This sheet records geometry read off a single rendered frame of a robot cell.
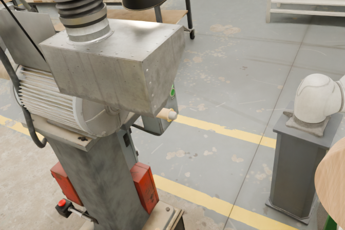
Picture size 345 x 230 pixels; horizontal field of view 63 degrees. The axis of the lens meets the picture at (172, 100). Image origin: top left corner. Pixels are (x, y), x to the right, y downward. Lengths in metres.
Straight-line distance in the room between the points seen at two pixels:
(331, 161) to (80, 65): 0.53
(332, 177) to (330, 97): 0.98
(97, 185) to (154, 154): 1.23
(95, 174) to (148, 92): 0.72
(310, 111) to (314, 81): 0.14
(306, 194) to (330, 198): 1.29
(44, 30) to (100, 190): 0.74
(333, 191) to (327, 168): 0.05
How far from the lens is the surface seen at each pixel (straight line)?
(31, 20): 0.88
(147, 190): 1.62
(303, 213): 2.05
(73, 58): 0.68
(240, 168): 2.30
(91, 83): 0.69
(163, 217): 1.76
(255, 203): 2.13
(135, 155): 1.49
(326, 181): 0.57
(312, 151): 1.62
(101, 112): 0.91
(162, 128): 1.24
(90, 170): 1.22
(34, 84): 1.06
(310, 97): 1.48
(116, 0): 3.29
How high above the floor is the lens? 1.78
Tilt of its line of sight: 37 degrees down
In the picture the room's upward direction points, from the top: 10 degrees counter-clockwise
